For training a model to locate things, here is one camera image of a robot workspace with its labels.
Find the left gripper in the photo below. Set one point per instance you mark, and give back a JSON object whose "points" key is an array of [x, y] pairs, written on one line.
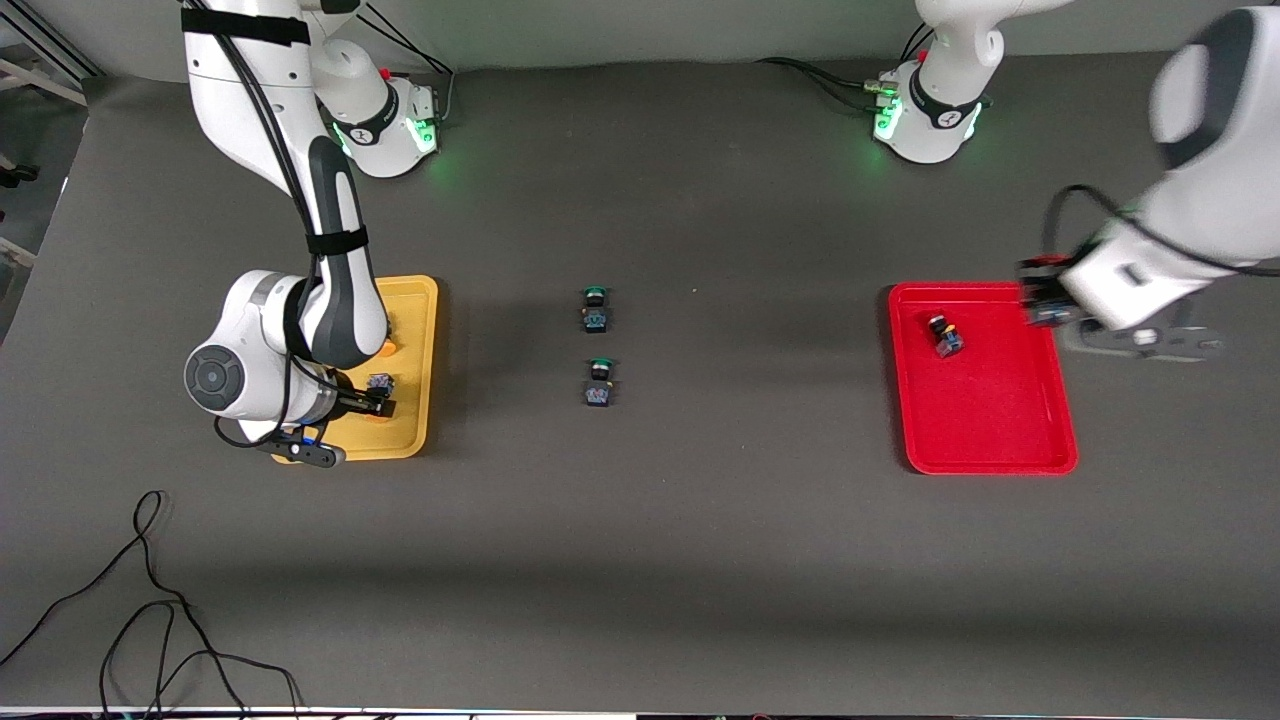
{"points": [[1043, 293]]}

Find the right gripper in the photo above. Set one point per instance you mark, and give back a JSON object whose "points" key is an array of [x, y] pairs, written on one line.
{"points": [[352, 403]]}

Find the yellow push button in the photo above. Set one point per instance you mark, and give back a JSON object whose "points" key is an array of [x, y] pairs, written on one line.
{"points": [[388, 349], [381, 382]]}

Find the red push button small block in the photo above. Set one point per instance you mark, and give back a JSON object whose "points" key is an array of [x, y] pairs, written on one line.
{"points": [[946, 340]]}

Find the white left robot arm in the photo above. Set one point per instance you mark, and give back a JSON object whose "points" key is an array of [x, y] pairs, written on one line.
{"points": [[1220, 120]]}

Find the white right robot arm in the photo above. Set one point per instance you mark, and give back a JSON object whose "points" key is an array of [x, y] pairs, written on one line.
{"points": [[250, 340]]}

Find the yellow plastic tray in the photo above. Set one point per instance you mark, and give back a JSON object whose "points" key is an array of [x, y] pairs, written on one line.
{"points": [[410, 310]]}

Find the red plastic tray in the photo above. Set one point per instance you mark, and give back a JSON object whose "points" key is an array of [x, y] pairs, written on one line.
{"points": [[985, 420]]}

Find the green push button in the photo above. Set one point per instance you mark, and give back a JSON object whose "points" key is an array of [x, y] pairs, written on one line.
{"points": [[598, 392], [597, 318]]}

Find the dark grey table mat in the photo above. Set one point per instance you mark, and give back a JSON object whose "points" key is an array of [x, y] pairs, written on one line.
{"points": [[640, 560]]}

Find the aluminium frame profile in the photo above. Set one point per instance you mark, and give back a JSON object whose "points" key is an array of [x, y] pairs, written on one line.
{"points": [[50, 45]]}

